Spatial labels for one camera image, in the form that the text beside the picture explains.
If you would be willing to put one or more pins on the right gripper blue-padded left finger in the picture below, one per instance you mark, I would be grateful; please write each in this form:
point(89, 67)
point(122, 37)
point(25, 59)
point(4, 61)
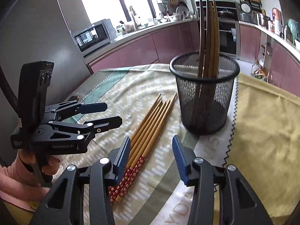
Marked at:
point(119, 158)

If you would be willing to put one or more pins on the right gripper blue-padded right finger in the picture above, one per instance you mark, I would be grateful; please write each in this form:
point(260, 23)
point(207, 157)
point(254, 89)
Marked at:
point(184, 157)

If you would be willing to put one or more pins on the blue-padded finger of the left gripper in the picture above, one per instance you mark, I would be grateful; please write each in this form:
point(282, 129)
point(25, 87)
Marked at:
point(105, 124)
point(72, 108)

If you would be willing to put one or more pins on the pink left sleeve forearm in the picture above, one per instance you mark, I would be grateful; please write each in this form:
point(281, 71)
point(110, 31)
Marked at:
point(20, 187)

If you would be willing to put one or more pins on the chrome kitchen faucet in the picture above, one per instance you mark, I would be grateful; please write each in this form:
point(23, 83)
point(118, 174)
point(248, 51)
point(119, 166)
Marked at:
point(133, 14)

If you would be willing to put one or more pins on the left hand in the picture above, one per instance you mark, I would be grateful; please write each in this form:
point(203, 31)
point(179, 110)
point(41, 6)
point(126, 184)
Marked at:
point(43, 166)

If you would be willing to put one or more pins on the patterned beige green tablecloth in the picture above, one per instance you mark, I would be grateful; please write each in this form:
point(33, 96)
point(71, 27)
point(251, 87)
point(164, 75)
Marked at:
point(157, 195)

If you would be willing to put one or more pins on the wooden chopstick in holder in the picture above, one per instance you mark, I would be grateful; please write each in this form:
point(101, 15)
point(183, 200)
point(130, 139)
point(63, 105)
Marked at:
point(201, 53)
point(216, 41)
point(209, 37)

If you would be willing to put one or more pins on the black mesh utensil holder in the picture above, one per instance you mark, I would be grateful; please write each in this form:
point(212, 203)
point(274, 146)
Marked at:
point(204, 102)

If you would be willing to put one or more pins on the white microwave oven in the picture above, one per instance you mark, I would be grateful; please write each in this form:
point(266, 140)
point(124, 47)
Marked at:
point(95, 36)

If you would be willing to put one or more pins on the yellow checked cloth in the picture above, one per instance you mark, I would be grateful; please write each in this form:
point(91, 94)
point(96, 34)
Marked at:
point(265, 146)

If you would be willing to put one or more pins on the grey refrigerator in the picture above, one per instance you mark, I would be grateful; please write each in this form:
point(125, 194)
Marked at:
point(43, 30)

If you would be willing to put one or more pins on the plastic oil bottle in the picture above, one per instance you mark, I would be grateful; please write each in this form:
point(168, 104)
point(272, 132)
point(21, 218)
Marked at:
point(255, 67)

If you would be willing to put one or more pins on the steel pot lid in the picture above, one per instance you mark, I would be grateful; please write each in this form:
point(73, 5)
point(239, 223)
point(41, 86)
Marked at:
point(182, 10)

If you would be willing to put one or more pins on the black wok with lid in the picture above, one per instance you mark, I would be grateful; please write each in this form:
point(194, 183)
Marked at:
point(225, 14)

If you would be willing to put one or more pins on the black built-in oven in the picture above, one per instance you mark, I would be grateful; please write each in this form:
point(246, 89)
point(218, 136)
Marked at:
point(229, 30)

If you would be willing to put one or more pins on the white grey rice cooker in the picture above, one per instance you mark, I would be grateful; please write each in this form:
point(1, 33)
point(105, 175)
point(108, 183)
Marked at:
point(245, 12)

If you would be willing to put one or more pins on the steel stock pot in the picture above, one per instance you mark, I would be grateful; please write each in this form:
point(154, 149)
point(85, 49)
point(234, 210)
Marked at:
point(263, 20)

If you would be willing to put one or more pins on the pink kettle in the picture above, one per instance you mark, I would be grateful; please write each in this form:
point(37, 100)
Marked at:
point(277, 15)

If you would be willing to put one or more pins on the black left camera box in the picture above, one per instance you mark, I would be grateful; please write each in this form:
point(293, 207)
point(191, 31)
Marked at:
point(35, 77)

